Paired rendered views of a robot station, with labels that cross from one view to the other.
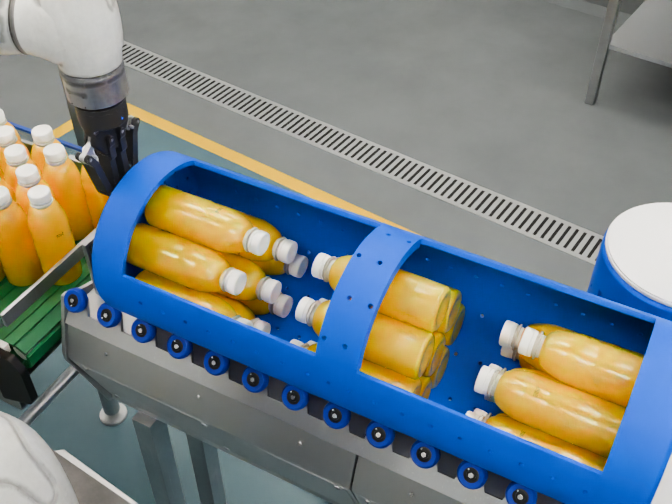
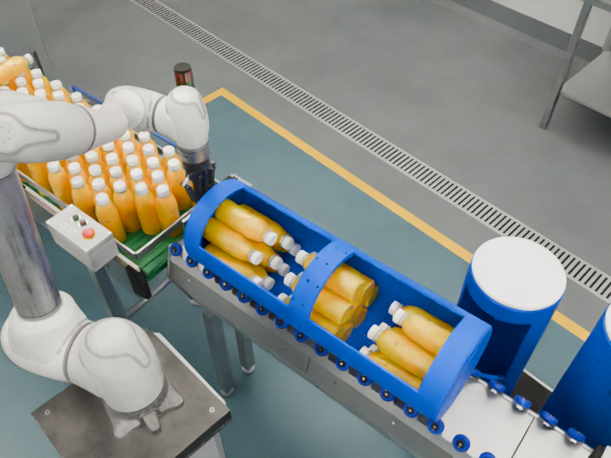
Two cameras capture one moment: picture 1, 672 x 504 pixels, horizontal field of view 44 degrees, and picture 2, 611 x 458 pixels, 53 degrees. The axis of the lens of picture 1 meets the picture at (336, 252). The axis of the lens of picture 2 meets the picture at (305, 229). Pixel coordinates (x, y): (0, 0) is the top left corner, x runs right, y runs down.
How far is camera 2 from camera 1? 54 cm
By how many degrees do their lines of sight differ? 9
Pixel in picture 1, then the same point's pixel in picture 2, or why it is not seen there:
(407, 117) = (413, 124)
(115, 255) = (195, 236)
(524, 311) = (409, 295)
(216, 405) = (242, 317)
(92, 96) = (190, 157)
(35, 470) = (141, 350)
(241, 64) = (309, 73)
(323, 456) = (293, 353)
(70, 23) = (182, 125)
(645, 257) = (493, 270)
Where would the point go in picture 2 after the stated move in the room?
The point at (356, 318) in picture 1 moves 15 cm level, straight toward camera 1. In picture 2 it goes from (309, 292) to (296, 340)
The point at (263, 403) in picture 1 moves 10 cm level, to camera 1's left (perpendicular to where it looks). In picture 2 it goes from (265, 321) to (234, 316)
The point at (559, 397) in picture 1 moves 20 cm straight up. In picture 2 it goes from (406, 349) to (417, 303)
